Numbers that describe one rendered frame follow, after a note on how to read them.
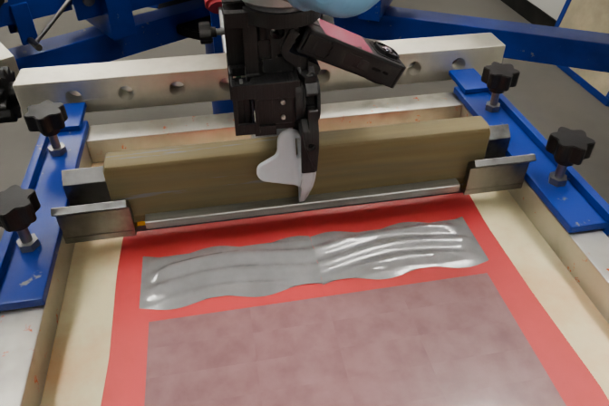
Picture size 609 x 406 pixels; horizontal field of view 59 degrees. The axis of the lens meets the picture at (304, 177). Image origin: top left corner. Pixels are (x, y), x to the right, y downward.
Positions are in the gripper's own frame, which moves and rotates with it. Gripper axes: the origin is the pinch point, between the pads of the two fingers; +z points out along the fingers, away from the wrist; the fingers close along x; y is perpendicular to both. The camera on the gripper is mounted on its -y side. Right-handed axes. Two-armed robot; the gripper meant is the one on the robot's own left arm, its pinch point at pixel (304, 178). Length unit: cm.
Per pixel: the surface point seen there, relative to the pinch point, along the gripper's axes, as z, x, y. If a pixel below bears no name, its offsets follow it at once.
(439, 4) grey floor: 101, -306, -153
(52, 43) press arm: 8, -61, 40
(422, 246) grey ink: 4.9, 7.9, -11.5
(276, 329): 5.3, 15.4, 5.4
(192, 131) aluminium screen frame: 2.0, -14.7, 12.2
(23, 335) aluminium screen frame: 1.8, 14.8, 26.8
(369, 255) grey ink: 4.9, 8.2, -5.5
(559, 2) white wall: 80, -242, -199
